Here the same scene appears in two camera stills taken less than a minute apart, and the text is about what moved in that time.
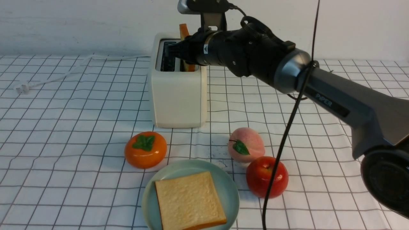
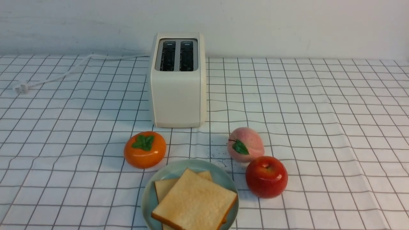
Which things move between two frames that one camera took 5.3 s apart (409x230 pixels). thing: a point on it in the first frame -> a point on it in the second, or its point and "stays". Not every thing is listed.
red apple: [258, 174] stays
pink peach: [245, 144] stays
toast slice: [185, 66] -> [196, 202]
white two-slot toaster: [180, 98] stays
